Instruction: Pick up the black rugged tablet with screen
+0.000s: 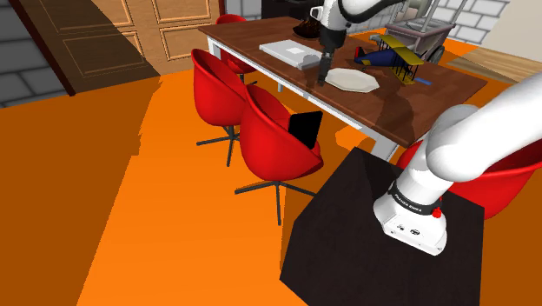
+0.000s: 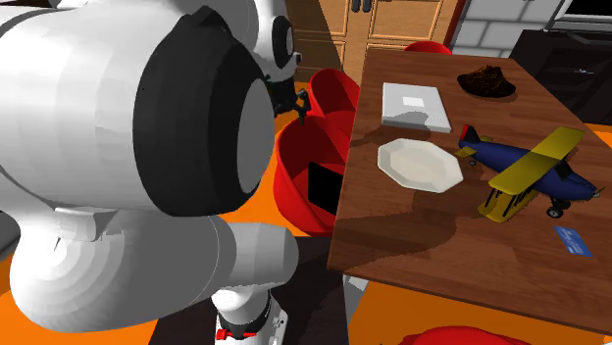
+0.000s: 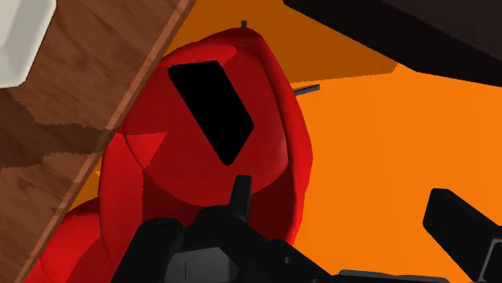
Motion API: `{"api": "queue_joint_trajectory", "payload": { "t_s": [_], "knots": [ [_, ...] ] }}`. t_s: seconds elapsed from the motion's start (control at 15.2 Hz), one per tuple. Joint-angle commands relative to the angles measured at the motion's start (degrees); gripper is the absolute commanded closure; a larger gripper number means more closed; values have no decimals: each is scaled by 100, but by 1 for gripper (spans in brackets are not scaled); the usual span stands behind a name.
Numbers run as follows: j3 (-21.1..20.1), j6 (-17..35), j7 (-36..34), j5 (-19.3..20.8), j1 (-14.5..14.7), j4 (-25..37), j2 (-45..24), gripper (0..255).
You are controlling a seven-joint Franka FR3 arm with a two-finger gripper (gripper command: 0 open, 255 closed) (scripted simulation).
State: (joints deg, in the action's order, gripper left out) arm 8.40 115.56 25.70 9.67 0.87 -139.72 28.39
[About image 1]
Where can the white octagonal plate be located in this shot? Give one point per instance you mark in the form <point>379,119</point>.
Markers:
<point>352,79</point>

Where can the black tablet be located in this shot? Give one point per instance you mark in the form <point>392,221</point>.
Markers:
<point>305,127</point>

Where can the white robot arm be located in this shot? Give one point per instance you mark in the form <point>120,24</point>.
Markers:
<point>459,140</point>

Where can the dark robot stand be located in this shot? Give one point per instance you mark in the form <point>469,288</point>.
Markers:
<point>338,246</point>

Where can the light wooden panelled door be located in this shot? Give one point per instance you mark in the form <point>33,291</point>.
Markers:
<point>178,29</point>

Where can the grey wheeled cart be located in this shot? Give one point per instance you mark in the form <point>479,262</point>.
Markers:
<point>419,36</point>

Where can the dark brown open door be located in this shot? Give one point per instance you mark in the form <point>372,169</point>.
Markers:
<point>84,46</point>

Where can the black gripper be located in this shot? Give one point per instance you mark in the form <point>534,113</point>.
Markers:
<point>332,40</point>

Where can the blue yellow toy biplane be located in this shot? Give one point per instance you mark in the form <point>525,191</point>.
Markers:
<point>387,57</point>

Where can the dark brown bowl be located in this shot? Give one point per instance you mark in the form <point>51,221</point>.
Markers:
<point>307,29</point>

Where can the brown wooden table white legs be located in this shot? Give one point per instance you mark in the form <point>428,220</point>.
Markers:
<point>381,106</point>

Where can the blue pen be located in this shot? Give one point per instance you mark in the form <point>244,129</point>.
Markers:
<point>423,81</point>

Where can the red swivel chair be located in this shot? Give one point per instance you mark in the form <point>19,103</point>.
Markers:
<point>230,19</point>
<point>214,93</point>
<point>504,186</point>
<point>264,144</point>

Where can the grey closed laptop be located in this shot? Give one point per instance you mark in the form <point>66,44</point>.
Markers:
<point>288,51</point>

